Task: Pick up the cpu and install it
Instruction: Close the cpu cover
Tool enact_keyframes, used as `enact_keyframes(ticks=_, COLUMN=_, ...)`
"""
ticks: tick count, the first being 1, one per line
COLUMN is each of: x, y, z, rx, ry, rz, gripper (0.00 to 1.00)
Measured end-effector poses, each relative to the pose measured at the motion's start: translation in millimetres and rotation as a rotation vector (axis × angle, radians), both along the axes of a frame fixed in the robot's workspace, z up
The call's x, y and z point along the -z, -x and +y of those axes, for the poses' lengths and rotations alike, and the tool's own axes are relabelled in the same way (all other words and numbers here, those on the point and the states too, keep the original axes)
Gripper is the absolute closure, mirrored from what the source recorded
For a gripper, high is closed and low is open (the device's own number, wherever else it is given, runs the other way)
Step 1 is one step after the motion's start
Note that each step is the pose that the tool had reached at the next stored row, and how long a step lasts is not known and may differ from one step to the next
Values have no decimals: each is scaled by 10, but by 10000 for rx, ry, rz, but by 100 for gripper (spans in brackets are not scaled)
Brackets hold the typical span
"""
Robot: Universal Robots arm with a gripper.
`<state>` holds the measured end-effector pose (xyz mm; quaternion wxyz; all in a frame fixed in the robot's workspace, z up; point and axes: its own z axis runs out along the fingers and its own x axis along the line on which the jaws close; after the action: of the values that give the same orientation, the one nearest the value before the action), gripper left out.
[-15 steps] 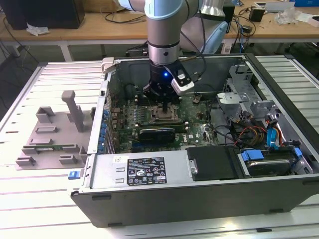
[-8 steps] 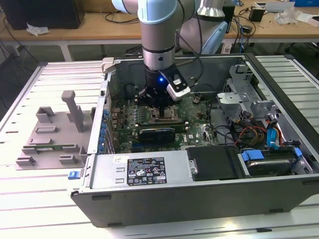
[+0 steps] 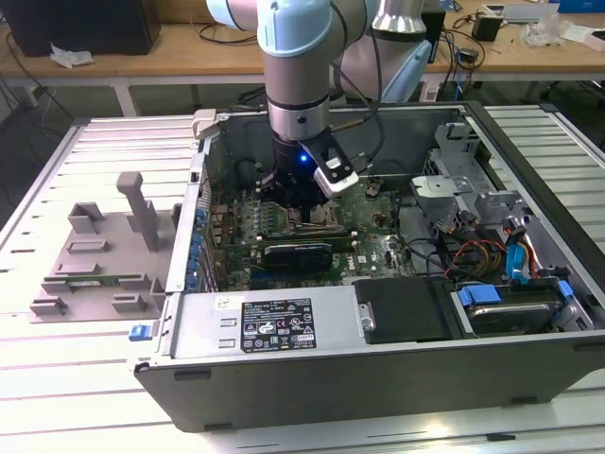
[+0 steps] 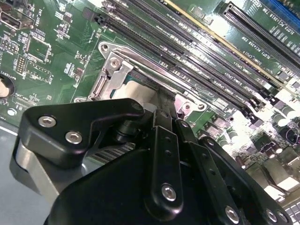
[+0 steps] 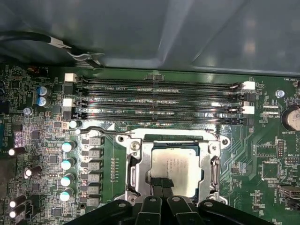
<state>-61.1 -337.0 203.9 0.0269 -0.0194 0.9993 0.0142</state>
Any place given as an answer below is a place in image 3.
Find metal socket cover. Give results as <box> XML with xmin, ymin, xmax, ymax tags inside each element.
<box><xmin>320</xmin><ymin>196</ymin><xmax>345</xmax><ymax>228</ymax></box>

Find CPU socket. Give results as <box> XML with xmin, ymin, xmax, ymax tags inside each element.
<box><xmin>283</xmin><ymin>202</ymin><xmax>345</xmax><ymax>234</ymax></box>

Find black RAM slot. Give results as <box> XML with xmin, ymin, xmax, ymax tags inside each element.
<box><xmin>258</xmin><ymin>235</ymin><xmax>359</xmax><ymax>246</ymax></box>
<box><xmin>258</xmin><ymin>228</ymin><xmax>356</xmax><ymax>238</ymax></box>

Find black graphics card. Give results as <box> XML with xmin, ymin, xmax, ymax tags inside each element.
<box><xmin>262</xmin><ymin>240</ymin><xmax>335</xmax><ymax>274</ymax></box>

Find green motherboard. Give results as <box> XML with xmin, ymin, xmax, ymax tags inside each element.
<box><xmin>207</xmin><ymin>182</ymin><xmax>412</xmax><ymax>292</ymax></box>

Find grey case latch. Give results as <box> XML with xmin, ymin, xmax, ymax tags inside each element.
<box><xmin>192</xmin><ymin>108</ymin><xmax>223</xmax><ymax>141</ymax></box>

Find metal drive cage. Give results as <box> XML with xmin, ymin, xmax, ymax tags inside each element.
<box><xmin>408</xmin><ymin>120</ymin><xmax>526</xmax><ymax>237</ymax></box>

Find black plastic shroud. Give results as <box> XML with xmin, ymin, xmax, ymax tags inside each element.
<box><xmin>352</xmin><ymin>277</ymin><xmax>462</xmax><ymax>345</ymax></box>

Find silver power supply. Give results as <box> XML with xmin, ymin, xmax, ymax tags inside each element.
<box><xmin>167</xmin><ymin>286</ymin><xmax>379</xmax><ymax>358</ymax></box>

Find dark grey PC case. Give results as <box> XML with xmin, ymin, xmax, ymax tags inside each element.
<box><xmin>127</xmin><ymin>99</ymin><xmax>605</xmax><ymax>434</ymax></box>

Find blue disk carrier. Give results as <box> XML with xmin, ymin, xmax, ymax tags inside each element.
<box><xmin>457</xmin><ymin>279</ymin><xmax>576</xmax><ymax>332</ymax></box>

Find black box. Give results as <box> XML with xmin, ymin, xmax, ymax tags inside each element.
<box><xmin>424</xmin><ymin>9</ymin><xmax>448</xmax><ymax>65</ymax></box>

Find green RAM stick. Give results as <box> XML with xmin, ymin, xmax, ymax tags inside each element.
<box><xmin>65</xmin><ymin>273</ymin><xmax>146</xmax><ymax>288</ymax></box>

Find black hard disk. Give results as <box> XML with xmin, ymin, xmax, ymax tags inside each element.
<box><xmin>470</xmin><ymin>302</ymin><xmax>554</xmax><ymax>336</ymax></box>

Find grey parts rack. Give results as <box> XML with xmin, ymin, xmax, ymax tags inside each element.
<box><xmin>28</xmin><ymin>170</ymin><xmax>183</xmax><ymax>325</ymax></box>

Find small black cube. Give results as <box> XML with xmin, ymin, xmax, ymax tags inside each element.
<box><xmin>471</xmin><ymin>12</ymin><xmax>502</xmax><ymax>43</ymax></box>

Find large black computer tower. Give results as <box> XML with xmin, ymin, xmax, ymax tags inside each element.
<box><xmin>13</xmin><ymin>0</ymin><xmax>162</xmax><ymax>58</ymax></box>

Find crumpled white paper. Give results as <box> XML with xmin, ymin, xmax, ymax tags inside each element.
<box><xmin>49</xmin><ymin>42</ymin><xmax>95</xmax><ymax>68</ymax></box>

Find wooden desk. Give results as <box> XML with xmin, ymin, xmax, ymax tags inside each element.
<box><xmin>0</xmin><ymin>0</ymin><xmax>605</xmax><ymax>91</ymax></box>

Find grey flat device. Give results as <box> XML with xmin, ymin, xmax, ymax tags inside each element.
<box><xmin>481</xmin><ymin>2</ymin><xmax>562</xmax><ymax>25</ymax></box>

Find clear plastic bags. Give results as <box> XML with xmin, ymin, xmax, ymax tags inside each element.
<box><xmin>522</xmin><ymin>12</ymin><xmax>568</xmax><ymax>48</ymax></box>

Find white flat packet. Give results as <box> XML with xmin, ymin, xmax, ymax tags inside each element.
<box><xmin>562</xmin><ymin>23</ymin><xmax>605</xmax><ymax>52</ymax></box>

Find blue box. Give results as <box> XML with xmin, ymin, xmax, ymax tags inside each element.
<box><xmin>557</xmin><ymin>0</ymin><xmax>605</xmax><ymax>14</ymax></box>

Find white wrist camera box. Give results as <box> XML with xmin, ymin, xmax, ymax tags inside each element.
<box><xmin>310</xmin><ymin>138</ymin><xmax>361</xmax><ymax>197</ymax></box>

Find black looped cable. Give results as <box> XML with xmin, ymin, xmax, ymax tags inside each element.
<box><xmin>234</xmin><ymin>159</ymin><xmax>262</xmax><ymax>188</ymax></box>

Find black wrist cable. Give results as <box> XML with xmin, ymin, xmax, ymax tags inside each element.
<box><xmin>330</xmin><ymin>27</ymin><xmax>385</xmax><ymax>169</ymax></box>

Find red yellow wire bundle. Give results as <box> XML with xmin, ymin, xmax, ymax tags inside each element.
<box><xmin>439</xmin><ymin>236</ymin><xmax>507</xmax><ymax>280</ymax></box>

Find blue flat data wire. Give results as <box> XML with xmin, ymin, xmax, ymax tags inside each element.
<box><xmin>505</xmin><ymin>215</ymin><xmax>540</xmax><ymax>285</ymax></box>

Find orange flat data wire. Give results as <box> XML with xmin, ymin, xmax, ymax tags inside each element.
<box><xmin>527</xmin><ymin>238</ymin><xmax>541</xmax><ymax>281</ymax></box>

